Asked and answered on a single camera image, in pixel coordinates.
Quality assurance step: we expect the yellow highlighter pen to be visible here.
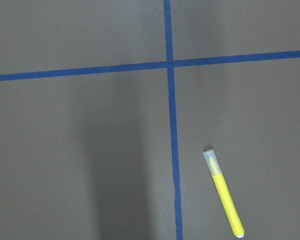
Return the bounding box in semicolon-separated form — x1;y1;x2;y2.
202;149;245;239

